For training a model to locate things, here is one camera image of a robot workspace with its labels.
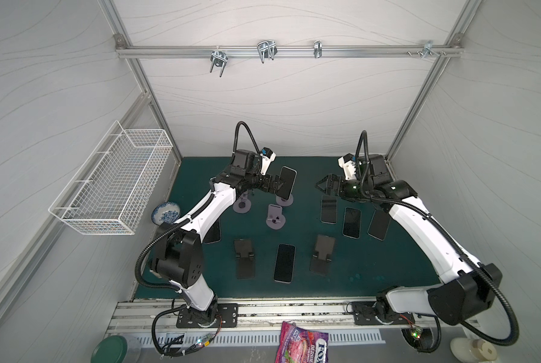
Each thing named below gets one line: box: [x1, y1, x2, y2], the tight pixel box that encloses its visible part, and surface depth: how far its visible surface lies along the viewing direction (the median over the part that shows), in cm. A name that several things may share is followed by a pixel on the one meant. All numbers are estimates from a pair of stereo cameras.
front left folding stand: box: [234, 238, 256, 280], surface depth 84 cm
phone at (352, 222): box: [342, 206, 362, 240], surface depth 97 cm
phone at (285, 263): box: [273, 243, 297, 285], surface depth 86 cm
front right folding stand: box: [309, 234, 336, 277], surface depth 82 cm
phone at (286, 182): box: [276, 165, 298, 200], surface depth 96 cm
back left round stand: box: [232, 189, 252, 215], surface depth 103 cm
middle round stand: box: [265, 204, 286, 230], surface depth 93 cm
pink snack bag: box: [275, 320, 329, 363], surface depth 68 cm
